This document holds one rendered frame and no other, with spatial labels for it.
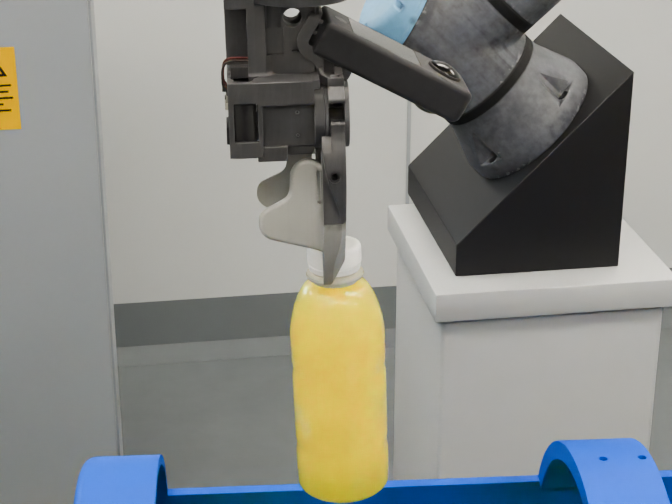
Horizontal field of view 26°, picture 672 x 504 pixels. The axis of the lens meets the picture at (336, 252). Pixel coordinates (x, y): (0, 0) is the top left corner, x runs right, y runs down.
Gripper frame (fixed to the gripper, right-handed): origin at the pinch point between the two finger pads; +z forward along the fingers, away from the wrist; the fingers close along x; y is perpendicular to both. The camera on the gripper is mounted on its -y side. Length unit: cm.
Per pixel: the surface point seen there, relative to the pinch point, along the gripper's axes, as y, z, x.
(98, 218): 33, 53, -149
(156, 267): 32, 117, -277
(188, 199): 22, 98, -277
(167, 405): 29, 143, -244
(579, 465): -19.9, 21.7, -5.0
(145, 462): 15.4, 21.5, -8.8
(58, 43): 37, 21, -148
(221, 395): 15, 143, -248
